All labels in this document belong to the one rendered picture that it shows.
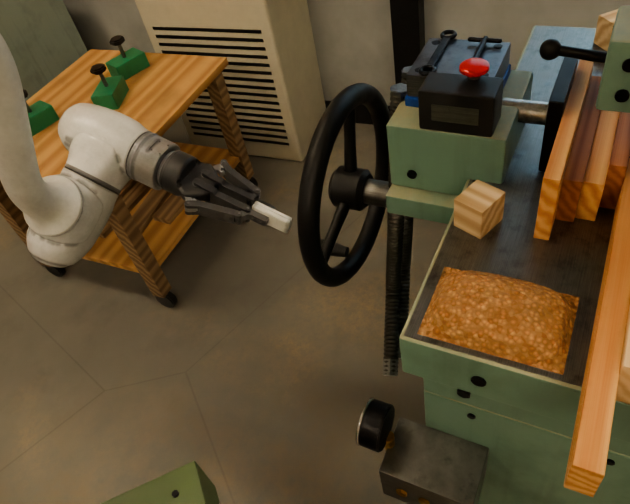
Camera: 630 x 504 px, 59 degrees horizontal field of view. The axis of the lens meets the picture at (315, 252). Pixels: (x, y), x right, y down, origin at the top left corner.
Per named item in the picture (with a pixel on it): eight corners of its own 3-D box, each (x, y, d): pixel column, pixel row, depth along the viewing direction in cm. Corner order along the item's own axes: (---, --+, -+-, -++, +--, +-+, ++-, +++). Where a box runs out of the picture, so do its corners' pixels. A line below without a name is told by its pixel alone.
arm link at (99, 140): (166, 139, 105) (133, 201, 104) (97, 107, 107) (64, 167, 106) (143, 118, 95) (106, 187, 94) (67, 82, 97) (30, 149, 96)
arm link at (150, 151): (155, 121, 98) (184, 135, 98) (159, 158, 106) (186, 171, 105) (122, 152, 93) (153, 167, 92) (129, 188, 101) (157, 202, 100)
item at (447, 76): (428, 66, 71) (427, 23, 67) (519, 73, 66) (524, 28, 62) (392, 126, 63) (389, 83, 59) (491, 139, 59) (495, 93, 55)
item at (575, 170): (583, 115, 68) (591, 75, 65) (599, 116, 68) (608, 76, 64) (554, 219, 58) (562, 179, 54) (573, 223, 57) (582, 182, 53)
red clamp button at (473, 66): (463, 63, 60) (463, 54, 59) (492, 65, 58) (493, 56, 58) (455, 78, 58) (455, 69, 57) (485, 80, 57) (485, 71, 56)
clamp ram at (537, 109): (502, 118, 70) (507, 51, 63) (566, 126, 67) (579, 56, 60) (483, 163, 65) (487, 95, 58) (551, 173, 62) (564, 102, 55)
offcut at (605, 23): (607, 52, 77) (613, 23, 74) (592, 42, 79) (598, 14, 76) (631, 44, 77) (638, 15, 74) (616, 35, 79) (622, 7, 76)
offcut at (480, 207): (503, 218, 59) (506, 191, 56) (480, 240, 58) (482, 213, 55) (475, 205, 61) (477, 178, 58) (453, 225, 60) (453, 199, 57)
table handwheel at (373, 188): (372, 55, 83) (274, 128, 63) (511, 65, 75) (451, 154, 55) (373, 220, 100) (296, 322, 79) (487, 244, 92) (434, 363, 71)
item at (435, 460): (400, 440, 82) (397, 415, 76) (486, 472, 77) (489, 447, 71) (380, 495, 77) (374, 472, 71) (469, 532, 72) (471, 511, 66)
